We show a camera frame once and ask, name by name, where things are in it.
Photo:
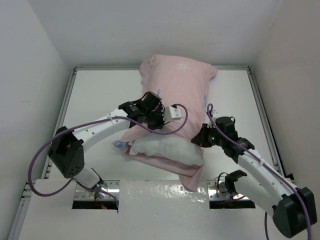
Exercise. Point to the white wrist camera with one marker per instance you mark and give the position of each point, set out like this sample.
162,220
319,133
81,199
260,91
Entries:
171,114
213,114

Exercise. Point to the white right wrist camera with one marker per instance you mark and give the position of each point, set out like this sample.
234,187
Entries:
213,114

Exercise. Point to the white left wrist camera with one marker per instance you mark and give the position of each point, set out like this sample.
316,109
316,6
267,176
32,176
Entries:
171,114

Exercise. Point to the white front cover board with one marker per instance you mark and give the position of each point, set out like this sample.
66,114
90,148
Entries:
148,210

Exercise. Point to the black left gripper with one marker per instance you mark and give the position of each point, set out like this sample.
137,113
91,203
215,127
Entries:
160,111

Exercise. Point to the pink pillowcase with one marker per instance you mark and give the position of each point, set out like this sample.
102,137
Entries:
175,95

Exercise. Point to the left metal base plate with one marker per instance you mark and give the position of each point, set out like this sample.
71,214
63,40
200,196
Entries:
110,188

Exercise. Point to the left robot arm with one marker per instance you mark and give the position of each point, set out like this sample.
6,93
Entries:
67,151

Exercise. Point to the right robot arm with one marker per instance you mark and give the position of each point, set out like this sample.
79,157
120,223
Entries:
291,208

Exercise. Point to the metal base plate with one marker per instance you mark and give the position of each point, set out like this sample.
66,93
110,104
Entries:
110,188
218,192

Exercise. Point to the aluminium table frame rail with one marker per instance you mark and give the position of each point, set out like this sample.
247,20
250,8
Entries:
233,92

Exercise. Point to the white pillow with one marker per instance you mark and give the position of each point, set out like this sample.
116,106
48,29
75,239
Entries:
169,147

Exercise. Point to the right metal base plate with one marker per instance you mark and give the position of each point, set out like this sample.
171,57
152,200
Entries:
218,192

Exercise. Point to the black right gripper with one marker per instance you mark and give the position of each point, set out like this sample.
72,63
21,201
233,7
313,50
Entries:
200,139

